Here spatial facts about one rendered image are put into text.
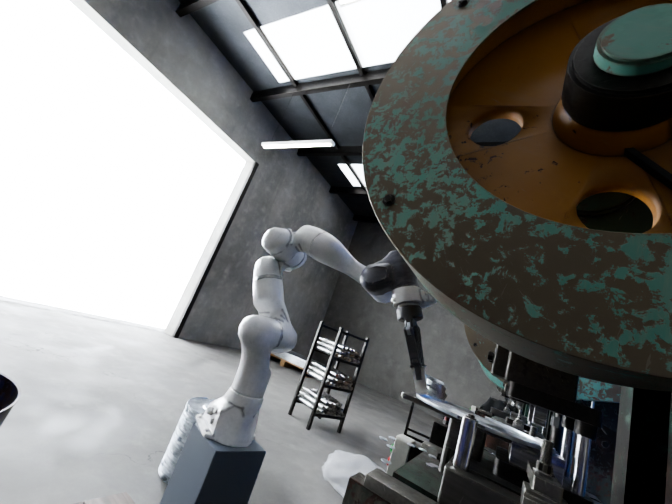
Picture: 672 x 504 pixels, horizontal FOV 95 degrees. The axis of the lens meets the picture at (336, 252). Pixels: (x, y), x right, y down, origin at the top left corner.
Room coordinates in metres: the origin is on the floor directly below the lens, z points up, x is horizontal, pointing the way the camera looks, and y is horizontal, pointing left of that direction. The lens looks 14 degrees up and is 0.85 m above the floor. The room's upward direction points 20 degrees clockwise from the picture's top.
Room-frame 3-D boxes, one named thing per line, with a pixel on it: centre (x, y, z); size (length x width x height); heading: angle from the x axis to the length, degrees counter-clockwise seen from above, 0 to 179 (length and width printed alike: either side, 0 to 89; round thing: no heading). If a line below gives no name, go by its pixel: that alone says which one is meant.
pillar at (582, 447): (0.62, -0.57, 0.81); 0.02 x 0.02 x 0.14
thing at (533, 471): (0.58, -0.47, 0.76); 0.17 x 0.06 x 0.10; 147
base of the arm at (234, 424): (1.15, 0.15, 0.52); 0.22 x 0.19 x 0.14; 41
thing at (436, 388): (3.67, -1.58, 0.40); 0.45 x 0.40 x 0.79; 159
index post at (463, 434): (0.64, -0.36, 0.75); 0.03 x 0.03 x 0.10; 57
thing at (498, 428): (0.79, -0.46, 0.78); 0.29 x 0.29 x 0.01
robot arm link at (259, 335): (1.09, 0.14, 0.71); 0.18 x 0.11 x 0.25; 149
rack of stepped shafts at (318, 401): (3.36, -0.37, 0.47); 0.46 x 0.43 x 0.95; 37
